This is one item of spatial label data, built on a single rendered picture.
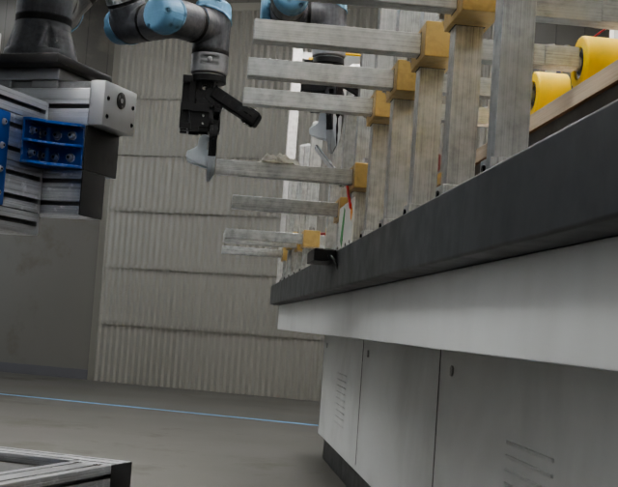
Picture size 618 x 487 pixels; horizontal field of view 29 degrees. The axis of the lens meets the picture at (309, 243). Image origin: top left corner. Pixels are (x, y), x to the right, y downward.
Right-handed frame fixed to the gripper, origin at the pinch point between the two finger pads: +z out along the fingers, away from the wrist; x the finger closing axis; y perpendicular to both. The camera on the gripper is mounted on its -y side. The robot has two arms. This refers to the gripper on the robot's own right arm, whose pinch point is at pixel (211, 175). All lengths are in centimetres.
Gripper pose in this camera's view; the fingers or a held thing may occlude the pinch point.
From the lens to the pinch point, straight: 244.8
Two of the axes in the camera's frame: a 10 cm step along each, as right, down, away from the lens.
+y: -9.9, -0.7, -0.8
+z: -0.7, 10.0, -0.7
